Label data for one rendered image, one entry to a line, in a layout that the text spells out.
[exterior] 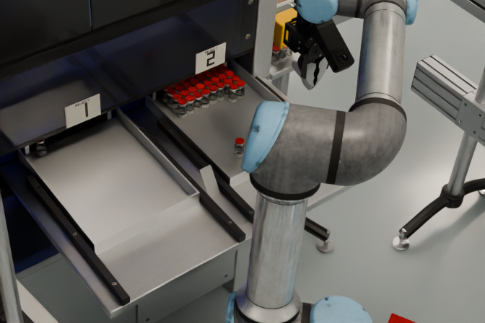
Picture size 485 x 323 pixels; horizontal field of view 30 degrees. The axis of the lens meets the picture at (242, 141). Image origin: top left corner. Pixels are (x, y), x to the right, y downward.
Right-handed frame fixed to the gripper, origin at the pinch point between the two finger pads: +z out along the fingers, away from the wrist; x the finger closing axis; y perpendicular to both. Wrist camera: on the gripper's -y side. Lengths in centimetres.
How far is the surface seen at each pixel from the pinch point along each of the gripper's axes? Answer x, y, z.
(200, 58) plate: 10.1, 27.4, 6.4
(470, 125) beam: -84, 12, 63
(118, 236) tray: 49, 2, 19
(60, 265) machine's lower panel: 51, 28, 54
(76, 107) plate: 42, 27, 6
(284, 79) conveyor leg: -31, 42, 42
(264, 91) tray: -5.4, 21.4, 19.4
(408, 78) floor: -132, 75, 110
